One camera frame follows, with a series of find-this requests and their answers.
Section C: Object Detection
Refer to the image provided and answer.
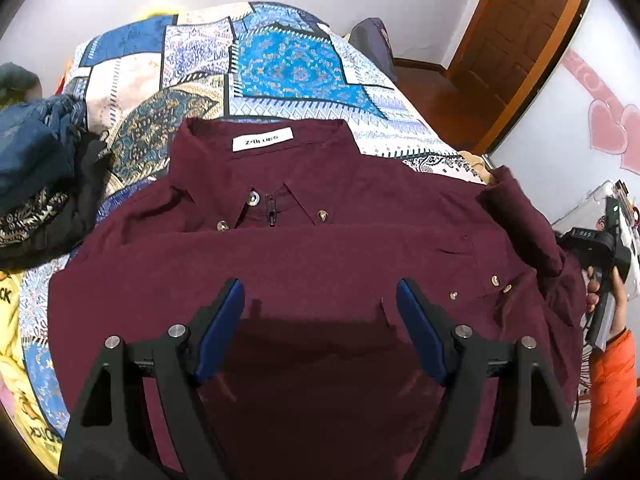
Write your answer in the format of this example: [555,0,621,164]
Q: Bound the maroon button shirt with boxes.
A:
[48,118,585,479]

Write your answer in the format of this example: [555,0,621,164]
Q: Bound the clutter pile of clothes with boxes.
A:
[0,63,42,108]

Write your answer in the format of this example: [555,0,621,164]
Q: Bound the person right hand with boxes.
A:
[584,266,627,351]

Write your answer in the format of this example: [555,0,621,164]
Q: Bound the yellow duck print shirt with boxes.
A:
[0,272,62,474]

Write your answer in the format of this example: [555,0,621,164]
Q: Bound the frosted sliding wardrobe door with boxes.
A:
[489,0,639,222]

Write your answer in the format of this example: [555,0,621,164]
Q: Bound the orange jacket sleeve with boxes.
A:
[586,328,637,469]

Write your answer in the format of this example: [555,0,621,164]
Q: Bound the black patterned folded garment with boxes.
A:
[1,129,111,273]

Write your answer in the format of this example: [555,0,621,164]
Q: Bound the purple grey backpack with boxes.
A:
[348,18,398,82]

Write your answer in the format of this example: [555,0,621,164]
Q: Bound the folded blue denim garment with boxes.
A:
[1,94,86,214]

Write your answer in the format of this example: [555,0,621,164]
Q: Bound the blue patchwork bed quilt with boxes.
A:
[20,2,480,432]

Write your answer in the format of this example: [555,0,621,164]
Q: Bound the wooden wardrobe frame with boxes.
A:
[391,0,597,156]

